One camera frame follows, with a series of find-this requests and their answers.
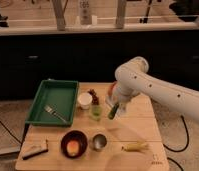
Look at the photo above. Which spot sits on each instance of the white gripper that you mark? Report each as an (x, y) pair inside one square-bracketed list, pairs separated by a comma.
[(122, 95)]

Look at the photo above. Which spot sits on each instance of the green pepper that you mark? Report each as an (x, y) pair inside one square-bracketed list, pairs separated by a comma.
[(113, 111)]

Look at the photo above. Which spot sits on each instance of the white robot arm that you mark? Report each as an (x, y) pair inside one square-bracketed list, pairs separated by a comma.
[(132, 79)]

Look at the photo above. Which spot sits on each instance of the green plastic cup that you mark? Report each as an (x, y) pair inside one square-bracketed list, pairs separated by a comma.
[(95, 113)]

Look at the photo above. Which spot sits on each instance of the white paper cup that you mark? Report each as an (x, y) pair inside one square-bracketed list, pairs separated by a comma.
[(84, 100)]

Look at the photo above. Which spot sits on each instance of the silver metal cup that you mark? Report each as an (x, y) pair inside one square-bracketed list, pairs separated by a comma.
[(99, 141)]

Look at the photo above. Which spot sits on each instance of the orange bowl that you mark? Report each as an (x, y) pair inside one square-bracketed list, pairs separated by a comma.
[(110, 90)]

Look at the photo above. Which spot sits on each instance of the blue cloth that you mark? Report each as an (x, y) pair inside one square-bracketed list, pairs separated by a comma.
[(109, 101)]

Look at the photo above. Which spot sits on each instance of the dark red grapes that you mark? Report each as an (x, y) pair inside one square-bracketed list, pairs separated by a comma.
[(95, 98)]

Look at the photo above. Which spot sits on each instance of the yellow banana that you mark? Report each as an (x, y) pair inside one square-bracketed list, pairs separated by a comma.
[(132, 147)]

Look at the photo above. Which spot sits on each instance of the green plastic tray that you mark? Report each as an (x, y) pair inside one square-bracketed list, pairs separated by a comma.
[(61, 95)]

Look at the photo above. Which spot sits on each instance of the dark bowl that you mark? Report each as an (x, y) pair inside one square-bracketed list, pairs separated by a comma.
[(80, 137)]

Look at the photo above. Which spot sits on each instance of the silver fork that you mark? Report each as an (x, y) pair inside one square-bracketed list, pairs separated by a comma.
[(51, 111)]

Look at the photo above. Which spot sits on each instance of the orange peach fruit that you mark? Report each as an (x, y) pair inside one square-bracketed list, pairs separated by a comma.
[(73, 148)]

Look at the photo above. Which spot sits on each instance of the small wooden block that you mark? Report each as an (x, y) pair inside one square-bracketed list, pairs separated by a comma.
[(43, 145)]

